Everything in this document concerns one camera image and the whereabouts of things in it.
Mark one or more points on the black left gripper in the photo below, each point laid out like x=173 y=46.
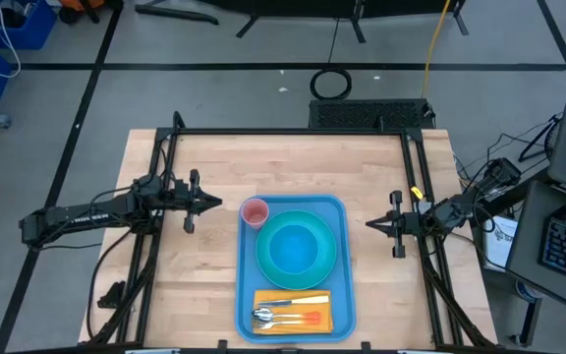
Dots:
x=185 y=200

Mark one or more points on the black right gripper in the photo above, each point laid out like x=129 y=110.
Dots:
x=411 y=223

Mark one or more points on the pink plastic cup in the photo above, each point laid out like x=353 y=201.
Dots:
x=255 y=214

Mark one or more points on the teal plastic plate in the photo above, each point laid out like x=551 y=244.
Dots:
x=263 y=255

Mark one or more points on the blue plastic tray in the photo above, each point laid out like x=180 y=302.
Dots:
x=344 y=295

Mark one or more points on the blue plastic bowl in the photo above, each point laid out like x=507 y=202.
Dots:
x=294 y=251

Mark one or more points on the yellow cloth napkin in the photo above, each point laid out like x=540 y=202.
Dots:
x=263 y=295

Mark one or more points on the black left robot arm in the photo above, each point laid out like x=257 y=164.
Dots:
x=86 y=216

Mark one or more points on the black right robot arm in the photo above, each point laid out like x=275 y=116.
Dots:
x=479 y=194

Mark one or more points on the black computer case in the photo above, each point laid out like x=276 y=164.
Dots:
x=366 y=114

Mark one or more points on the white printed paper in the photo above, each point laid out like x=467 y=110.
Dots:
x=501 y=243

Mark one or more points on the blue tape roll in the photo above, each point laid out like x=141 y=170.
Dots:
x=527 y=291

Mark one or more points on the black room divider screen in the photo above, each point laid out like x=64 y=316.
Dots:
x=312 y=7

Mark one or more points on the orange and black bag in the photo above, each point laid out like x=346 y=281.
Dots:
x=84 y=5

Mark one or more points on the black metal table frame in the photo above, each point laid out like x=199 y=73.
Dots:
x=288 y=132

